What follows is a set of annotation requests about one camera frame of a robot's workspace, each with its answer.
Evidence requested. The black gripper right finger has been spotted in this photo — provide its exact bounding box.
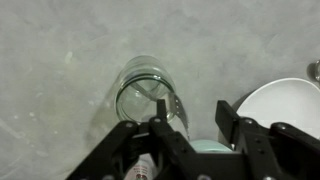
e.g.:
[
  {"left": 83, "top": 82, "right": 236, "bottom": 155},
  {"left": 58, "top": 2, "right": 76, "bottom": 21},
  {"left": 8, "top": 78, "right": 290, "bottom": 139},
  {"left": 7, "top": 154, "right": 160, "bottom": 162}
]
[{"left": 215, "top": 100, "right": 320, "bottom": 180}]

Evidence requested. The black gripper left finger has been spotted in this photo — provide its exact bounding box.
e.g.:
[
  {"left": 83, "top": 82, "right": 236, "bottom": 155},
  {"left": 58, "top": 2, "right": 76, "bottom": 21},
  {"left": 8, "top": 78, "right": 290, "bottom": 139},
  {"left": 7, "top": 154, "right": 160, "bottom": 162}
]
[{"left": 66, "top": 98, "right": 198, "bottom": 180}]

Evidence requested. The silver fork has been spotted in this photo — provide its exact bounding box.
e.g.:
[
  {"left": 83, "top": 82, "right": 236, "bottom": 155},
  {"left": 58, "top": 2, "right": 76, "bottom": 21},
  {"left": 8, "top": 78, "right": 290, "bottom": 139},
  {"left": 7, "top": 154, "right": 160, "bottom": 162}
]
[{"left": 131, "top": 82, "right": 190, "bottom": 139}]

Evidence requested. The teal bowl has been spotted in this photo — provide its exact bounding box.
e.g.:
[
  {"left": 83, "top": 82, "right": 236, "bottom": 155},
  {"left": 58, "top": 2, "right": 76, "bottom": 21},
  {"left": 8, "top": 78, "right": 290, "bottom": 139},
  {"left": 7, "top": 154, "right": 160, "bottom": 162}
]
[{"left": 190, "top": 139, "right": 231, "bottom": 153}]

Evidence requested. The far white plate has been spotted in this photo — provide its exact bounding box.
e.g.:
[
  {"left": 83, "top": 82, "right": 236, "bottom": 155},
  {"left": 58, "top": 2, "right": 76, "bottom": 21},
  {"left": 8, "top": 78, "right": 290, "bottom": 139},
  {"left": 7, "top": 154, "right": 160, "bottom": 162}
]
[{"left": 237, "top": 78, "right": 320, "bottom": 139}]

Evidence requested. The clear glass jar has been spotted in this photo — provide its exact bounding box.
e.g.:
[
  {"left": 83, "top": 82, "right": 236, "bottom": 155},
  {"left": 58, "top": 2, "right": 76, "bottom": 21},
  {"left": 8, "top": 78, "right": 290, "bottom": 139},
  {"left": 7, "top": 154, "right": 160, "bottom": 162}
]
[{"left": 86, "top": 55, "right": 176, "bottom": 146}]

